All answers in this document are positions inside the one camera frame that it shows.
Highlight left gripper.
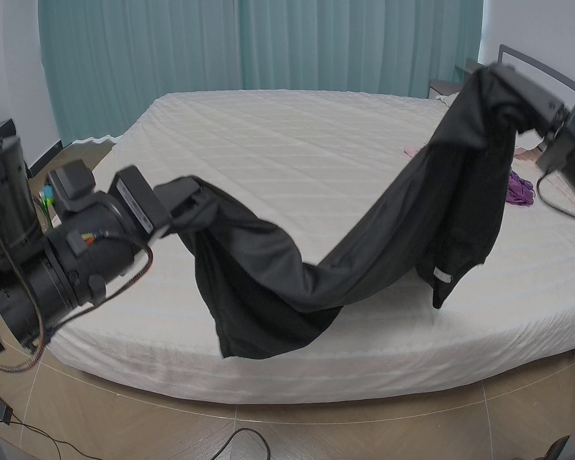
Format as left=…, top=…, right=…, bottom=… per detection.
left=43, top=165, right=203, bottom=313

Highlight black trousers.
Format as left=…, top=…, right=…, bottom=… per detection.
left=175, top=67, right=528, bottom=360

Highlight bed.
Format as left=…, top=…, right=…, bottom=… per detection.
left=48, top=43, right=575, bottom=407

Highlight grey bedside table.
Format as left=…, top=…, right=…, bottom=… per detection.
left=429, top=58, right=483, bottom=100

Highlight purple garment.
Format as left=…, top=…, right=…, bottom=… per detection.
left=505, top=171, right=535, bottom=208

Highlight blue-green curtain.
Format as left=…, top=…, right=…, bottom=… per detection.
left=238, top=0, right=487, bottom=99
left=38, top=0, right=243, bottom=145

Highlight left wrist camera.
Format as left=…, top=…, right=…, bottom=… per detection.
left=45, top=159, right=112, bottom=229

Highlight black cable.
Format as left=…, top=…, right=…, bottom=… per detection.
left=537, top=173, right=575, bottom=227
left=0, top=420, right=104, bottom=460
left=216, top=427, right=271, bottom=460

